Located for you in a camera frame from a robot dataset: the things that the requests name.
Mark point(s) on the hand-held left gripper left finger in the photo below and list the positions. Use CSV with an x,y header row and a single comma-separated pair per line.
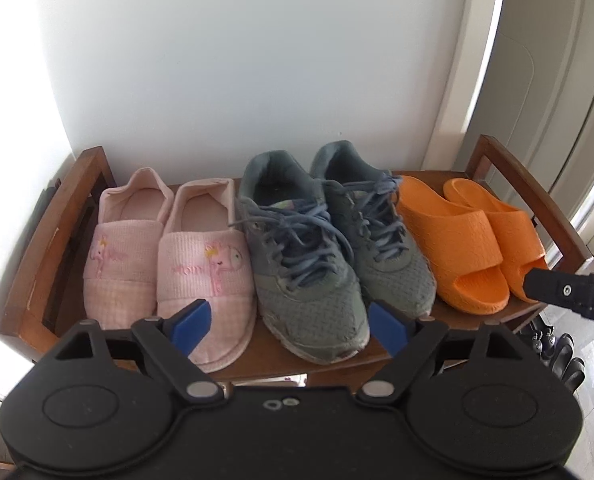
x,y
194,327

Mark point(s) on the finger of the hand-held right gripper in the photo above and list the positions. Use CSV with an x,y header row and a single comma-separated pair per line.
x,y
552,287

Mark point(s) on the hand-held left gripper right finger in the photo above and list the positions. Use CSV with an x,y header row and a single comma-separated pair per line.
x,y
389,327

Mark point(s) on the pink fabric slipper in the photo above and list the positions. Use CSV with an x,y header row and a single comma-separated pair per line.
x,y
119,260
202,270

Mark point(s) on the orange textured slide sandal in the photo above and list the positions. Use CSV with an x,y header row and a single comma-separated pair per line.
x,y
457,260
517,235

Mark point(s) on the grey lace-up sneaker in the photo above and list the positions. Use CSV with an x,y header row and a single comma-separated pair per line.
x,y
302,285
392,250

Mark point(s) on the wooden shoe rack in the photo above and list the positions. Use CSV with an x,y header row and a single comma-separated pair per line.
x,y
272,355

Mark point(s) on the black shoes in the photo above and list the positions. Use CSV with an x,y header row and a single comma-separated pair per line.
x,y
557,355

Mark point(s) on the white door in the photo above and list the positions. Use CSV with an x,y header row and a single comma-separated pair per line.
x,y
527,85

